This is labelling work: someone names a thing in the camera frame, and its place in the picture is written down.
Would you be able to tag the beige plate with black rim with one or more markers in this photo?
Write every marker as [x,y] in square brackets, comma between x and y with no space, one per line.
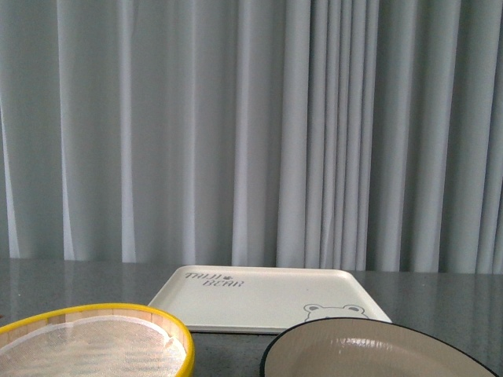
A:
[361,347]

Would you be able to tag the white bear print tray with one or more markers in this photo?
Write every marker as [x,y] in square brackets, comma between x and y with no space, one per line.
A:
[261,300]

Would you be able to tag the grey pleated curtain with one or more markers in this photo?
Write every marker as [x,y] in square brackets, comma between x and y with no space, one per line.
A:
[314,134]

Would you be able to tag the wooden steamer with yellow rims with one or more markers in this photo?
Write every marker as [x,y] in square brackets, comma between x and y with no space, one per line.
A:
[171,324]

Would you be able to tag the white mesh steamer liner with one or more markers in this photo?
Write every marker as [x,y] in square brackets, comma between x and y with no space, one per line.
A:
[97,346]

